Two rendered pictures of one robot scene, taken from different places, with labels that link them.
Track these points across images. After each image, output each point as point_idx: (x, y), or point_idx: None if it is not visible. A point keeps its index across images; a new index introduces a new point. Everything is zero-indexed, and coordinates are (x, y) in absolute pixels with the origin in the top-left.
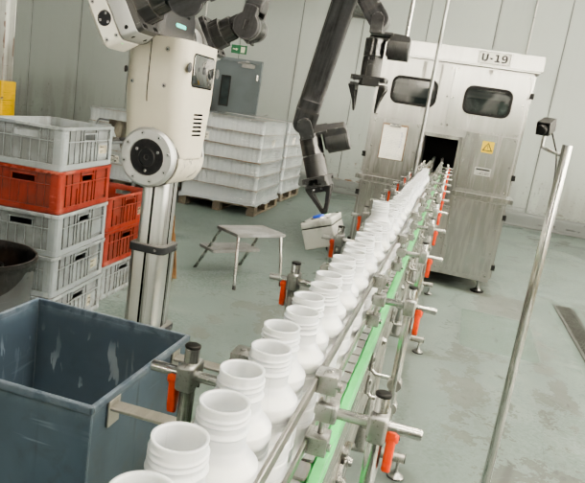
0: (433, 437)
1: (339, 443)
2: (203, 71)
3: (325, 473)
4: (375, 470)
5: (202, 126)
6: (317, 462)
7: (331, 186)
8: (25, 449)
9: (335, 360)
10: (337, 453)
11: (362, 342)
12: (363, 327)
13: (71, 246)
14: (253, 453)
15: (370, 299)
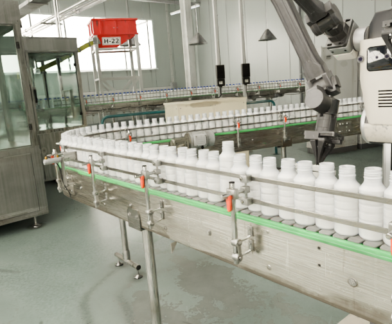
0: None
1: (121, 191)
2: (385, 56)
3: (106, 181)
4: (90, 173)
5: None
6: (107, 177)
7: (312, 141)
8: None
9: (119, 162)
10: (119, 192)
11: (158, 189)
12: (153, 179)
13: None
14: (87, 146)
15: (166, 175)
